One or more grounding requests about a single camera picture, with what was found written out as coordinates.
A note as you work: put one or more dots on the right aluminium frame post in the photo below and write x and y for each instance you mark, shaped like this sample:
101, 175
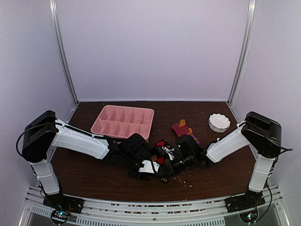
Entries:
243, 53

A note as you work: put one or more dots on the pink divided organizer tray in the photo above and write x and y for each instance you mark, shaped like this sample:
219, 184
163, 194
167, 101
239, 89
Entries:
123, 121

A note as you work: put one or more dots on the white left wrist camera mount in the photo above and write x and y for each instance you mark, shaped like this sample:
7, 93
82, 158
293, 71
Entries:
149, 167

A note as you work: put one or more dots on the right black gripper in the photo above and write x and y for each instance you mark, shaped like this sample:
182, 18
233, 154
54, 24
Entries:
169, 168

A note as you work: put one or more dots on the black argyle red orange sock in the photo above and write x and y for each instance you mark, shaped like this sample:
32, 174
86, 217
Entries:
157, 153

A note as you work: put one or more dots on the white scalloped ceramic bowl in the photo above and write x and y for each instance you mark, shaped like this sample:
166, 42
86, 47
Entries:
218, 122

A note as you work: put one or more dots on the left aluminium frame post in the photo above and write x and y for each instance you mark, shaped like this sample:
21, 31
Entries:
62, 54

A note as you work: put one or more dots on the maroon orange purple striped sock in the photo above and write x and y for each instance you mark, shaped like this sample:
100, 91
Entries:
185, 132

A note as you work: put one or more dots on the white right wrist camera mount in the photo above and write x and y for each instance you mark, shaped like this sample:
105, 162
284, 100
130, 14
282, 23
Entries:
170, 152

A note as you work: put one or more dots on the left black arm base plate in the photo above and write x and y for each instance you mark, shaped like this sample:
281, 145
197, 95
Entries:
65, 203

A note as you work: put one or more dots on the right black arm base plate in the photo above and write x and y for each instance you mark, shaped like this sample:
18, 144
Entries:
244, 203

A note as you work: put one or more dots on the aluminium frame post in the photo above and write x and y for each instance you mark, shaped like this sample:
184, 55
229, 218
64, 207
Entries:
243, 53
62, 54

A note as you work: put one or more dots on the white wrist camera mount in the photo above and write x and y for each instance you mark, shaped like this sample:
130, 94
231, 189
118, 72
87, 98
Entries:
170, 152
149, 167

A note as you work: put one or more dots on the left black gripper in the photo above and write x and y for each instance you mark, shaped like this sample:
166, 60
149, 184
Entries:
137, 175

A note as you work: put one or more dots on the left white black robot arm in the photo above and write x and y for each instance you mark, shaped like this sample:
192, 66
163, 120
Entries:
47, 131

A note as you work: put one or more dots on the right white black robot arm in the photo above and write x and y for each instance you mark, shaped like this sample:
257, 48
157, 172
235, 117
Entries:
262, 133

